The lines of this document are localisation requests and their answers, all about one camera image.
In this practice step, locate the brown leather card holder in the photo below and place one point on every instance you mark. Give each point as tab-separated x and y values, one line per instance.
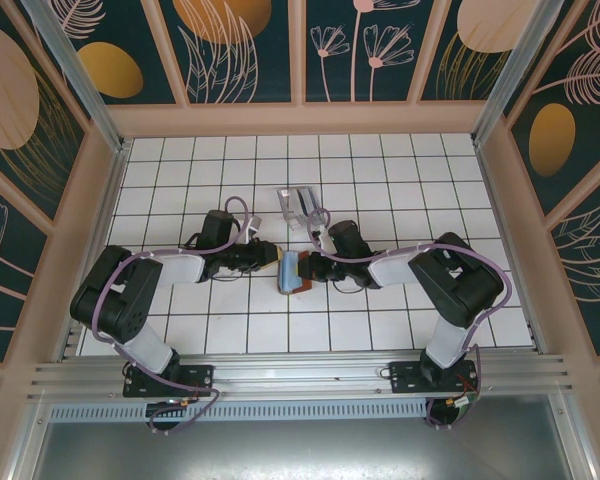
289	272

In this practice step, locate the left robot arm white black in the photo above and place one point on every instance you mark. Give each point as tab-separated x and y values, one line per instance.
145	345

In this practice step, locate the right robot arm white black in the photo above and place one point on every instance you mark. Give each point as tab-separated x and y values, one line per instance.
445	345

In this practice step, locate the steel sheet panel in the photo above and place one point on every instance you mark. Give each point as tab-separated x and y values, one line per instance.
300	450

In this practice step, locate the green circuit board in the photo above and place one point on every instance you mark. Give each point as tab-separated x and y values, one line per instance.
461	404

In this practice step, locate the aluminium mounting rail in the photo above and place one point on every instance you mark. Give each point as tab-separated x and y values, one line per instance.
300	372

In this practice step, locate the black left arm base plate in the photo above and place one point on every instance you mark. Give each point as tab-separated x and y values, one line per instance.
200	380

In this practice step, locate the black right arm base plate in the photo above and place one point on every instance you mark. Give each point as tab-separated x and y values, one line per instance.
405	377

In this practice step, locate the aluminium frame post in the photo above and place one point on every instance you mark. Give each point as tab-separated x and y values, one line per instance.
515	65
75	65

